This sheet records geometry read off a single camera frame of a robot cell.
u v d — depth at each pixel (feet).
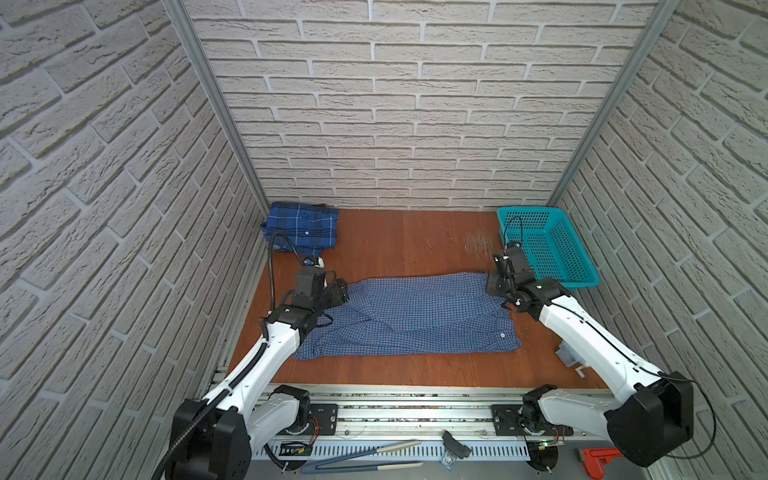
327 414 2.46
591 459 2.23
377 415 2.49
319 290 2.17
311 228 3.40
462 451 2.26
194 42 2.43
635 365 1.40
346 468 2.25
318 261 2.48
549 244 3.63
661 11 2.27
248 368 1.50
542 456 2.31
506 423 2.42
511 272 2.03
